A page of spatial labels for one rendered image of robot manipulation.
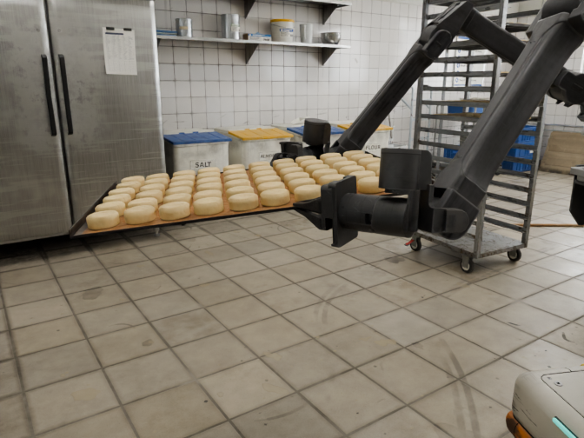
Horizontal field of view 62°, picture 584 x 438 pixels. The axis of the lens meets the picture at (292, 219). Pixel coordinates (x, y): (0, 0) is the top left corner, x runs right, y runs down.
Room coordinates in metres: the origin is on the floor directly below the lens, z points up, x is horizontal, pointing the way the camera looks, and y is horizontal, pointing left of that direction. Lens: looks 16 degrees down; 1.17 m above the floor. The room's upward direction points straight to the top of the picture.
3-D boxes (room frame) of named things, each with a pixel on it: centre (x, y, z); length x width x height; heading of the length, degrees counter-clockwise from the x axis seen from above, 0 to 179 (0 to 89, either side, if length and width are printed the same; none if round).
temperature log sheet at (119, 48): (3.48, 1.17, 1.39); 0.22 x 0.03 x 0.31; 124
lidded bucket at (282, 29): (5.12, 0.09, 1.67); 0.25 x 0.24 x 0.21; 124
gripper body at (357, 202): (0.72, -0.10, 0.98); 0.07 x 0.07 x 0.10; 54
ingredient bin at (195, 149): (4.32, 0.92, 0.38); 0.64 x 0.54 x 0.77; 36
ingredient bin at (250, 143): (4.69, 0.38, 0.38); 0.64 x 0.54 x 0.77; 35
